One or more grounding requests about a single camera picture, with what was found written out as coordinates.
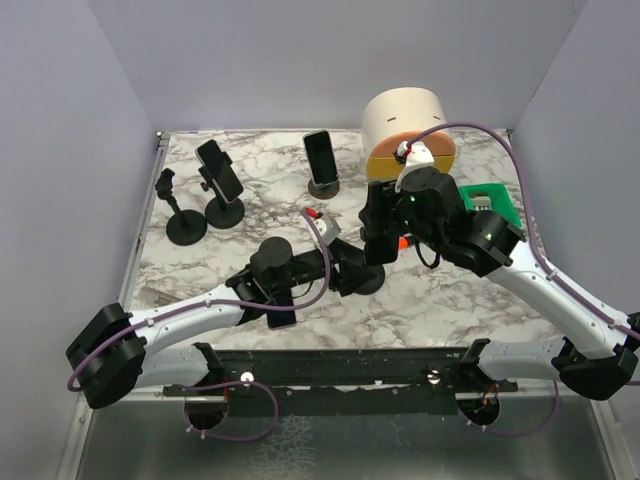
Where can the cream drawer cabinet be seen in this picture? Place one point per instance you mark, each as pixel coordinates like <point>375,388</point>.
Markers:
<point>392,117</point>

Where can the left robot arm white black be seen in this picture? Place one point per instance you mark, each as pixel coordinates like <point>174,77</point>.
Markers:
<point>112,355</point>

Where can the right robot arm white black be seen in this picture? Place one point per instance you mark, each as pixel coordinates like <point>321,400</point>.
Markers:
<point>595,353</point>

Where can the black smartphone far left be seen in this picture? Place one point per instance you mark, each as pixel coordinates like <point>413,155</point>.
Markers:
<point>217,172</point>

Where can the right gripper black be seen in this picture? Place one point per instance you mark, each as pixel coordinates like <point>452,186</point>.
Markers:
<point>381,195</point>

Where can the green plastic bin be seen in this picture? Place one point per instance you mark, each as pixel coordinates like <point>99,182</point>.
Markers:
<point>490,197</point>

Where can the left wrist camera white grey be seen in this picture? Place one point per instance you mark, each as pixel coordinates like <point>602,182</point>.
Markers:
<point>327,227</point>

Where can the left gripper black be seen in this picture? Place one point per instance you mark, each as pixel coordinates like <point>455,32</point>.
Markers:
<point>340,249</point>

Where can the tall black smartphone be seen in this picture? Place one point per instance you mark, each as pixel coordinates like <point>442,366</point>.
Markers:
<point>380,249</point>

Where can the purple smartphone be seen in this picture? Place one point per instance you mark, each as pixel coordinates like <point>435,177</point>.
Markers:
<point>281,319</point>

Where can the black phone stand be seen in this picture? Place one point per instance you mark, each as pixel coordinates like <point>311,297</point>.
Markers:
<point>184,227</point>
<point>363,279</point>
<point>226,210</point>

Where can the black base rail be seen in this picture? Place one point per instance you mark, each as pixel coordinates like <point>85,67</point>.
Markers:
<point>256,383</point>

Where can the black smartphone on wooden stand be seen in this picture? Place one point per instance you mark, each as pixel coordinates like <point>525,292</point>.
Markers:
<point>321,157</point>

